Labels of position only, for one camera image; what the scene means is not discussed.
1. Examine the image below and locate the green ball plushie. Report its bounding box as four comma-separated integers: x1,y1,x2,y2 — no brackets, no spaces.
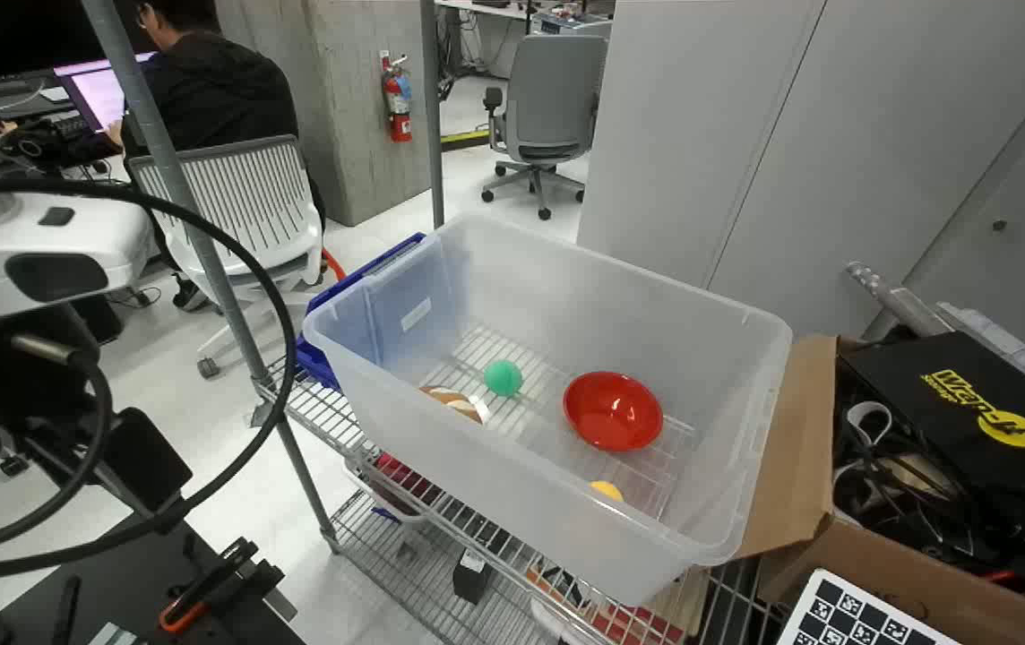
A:
483,359,522,399

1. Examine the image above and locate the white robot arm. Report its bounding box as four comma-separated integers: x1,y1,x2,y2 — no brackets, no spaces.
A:
0,177,151,424

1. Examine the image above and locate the brown white plushie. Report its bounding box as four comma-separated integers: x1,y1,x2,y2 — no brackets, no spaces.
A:
423,386,487,424

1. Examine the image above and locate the clear plastic storage bin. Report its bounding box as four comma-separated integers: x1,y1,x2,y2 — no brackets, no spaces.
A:
300,220,794,602

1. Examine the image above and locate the blue plastic tray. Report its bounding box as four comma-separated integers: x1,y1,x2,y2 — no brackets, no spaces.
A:
289,228,430,394

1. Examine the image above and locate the red plastic bowl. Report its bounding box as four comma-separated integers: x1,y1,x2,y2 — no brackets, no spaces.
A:
564,371,665,450

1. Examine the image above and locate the grey office chair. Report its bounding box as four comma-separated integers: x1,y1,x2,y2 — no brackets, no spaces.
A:
481,31,610,223

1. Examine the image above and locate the red fire extinguisher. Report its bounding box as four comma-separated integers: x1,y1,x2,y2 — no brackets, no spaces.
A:
381,49,411,144

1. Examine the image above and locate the white mesh office chair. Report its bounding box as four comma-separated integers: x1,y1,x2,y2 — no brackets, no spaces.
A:
131,136,325,378

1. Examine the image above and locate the cardboard box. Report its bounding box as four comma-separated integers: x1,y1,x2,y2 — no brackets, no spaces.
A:
742,335,1025,645

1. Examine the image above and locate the person in black shirt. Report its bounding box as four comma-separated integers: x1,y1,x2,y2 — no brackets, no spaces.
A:
132,0,298,150

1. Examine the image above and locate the black white marker board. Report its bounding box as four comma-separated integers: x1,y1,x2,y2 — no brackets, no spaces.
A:
776,568,961,645

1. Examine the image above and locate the laptop with pink screen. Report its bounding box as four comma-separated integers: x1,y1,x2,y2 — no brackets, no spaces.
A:
53,62,127,128

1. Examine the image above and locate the black bag yellow logo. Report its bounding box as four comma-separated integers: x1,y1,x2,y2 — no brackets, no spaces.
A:
852,334,1025,535

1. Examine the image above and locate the grey metal pole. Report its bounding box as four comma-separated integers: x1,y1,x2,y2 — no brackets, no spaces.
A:
82,0,338,549

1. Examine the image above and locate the metal wire rack cart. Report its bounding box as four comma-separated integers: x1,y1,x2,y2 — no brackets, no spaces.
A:
286,371,782,645

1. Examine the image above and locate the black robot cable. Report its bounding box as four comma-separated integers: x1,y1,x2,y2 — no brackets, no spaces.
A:
0,177,300,587

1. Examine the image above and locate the black clamp orange handle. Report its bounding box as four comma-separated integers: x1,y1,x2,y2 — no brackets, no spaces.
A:
157,538,282,634

